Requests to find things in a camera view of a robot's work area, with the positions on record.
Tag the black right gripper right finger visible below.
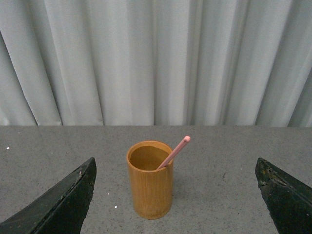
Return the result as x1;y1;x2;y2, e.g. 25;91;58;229
255;158;312;234

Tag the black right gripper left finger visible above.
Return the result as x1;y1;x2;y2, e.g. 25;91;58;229
0;157;97;234

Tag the bamboo chopstick holder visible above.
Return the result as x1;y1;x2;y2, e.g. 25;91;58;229
126;140;174;220

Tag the pink chopstick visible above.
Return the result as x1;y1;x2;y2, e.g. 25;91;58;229
157;136;191;170

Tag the white curtain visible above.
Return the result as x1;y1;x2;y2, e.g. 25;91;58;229
0;0;312;127

